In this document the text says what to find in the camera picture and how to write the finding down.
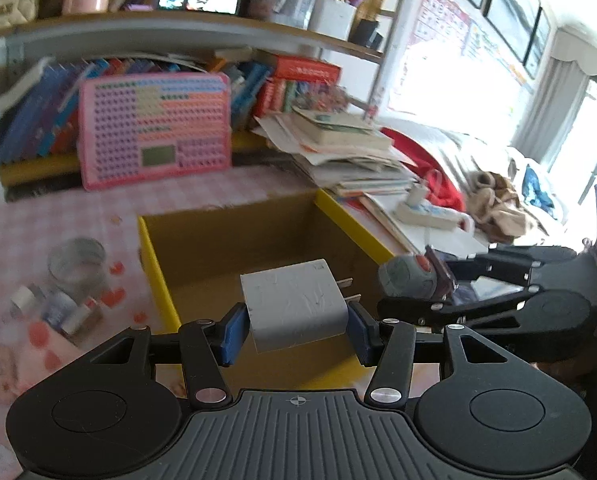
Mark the pink checked tablecloth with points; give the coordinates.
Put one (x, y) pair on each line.
(18, 230)

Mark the white pen holder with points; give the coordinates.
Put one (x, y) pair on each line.
(331, 17)
(293, 7)

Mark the white bedding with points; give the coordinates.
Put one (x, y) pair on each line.
(483, 152)

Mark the white power strip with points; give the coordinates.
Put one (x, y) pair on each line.
(428, 215)

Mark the grey and red plush toy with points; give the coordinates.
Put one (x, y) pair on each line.
(403, 276)

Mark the brown plush garment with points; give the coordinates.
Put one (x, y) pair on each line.
(498, 210)

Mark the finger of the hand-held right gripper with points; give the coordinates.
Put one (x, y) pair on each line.
(428, 307)
(508, 267)

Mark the white bottle with dark label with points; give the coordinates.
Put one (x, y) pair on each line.
(57, 310)

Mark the white bookshelf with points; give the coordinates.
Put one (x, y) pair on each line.
(128, 27)

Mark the stack of papers and books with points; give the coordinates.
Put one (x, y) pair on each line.
(348, 160)

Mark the red thick book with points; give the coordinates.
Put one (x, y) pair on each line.
(303, 67)

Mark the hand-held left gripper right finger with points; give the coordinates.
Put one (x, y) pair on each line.
(357, 334)

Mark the pink learning board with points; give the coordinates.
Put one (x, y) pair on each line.
(178, 125)

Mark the row of colourful books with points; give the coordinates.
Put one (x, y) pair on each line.
(33, 115)

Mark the grey curtain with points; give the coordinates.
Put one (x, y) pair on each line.
(548, 110)

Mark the clear tape roll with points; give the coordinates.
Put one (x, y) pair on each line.
(53, 271)

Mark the red cloth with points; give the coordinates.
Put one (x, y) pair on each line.
(428, 160)

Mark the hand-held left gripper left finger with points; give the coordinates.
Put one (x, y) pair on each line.
(233, 334)

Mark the wall poster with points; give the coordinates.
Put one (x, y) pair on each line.
(448, 20)

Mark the yellow cardboard box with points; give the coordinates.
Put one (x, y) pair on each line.
(258, 240)

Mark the grey power adapter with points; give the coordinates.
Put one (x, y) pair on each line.
(293, 305)

